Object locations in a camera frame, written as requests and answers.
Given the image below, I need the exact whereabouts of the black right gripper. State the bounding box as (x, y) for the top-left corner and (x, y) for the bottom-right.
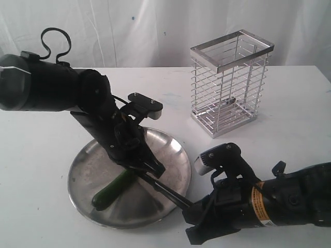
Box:
(182, 178), (259, 245)

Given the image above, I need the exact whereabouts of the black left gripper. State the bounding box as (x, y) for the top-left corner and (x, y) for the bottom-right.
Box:
(71, 107), (166, 178)

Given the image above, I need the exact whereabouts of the black handled knife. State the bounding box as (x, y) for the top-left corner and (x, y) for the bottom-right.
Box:
(129, 169), (193, 210)

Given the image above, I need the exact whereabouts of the green cucumber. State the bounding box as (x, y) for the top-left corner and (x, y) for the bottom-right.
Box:
(92, 170), (137, 211)

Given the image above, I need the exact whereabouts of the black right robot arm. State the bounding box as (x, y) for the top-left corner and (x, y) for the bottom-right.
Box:
(183, 161), (330, 245)

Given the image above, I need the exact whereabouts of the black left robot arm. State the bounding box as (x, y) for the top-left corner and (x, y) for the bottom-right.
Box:
(1, 54), (165, 178)

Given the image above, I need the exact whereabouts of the round stainless steel plate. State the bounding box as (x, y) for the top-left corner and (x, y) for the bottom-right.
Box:
(68, 128), (191, 229)

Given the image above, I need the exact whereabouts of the white backdrop curtain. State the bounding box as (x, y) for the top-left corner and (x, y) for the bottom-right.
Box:
(1, 1), (330, 73)

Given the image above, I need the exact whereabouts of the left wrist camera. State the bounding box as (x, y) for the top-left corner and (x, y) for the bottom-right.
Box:
(121, 92), (163, 124)

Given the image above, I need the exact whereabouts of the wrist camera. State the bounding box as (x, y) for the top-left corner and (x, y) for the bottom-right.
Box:
(194, 143), (261, 184)
(121, 92), (163, 124)

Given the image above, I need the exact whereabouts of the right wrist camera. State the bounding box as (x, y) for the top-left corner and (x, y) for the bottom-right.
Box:
(194, 143), (261, 184)

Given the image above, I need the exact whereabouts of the chrome wire utensil basket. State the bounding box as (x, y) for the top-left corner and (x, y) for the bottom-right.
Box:
(190, 29), (275, 138)

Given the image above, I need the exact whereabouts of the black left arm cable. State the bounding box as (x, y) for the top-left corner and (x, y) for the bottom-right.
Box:
(40, 27), (72, 65)

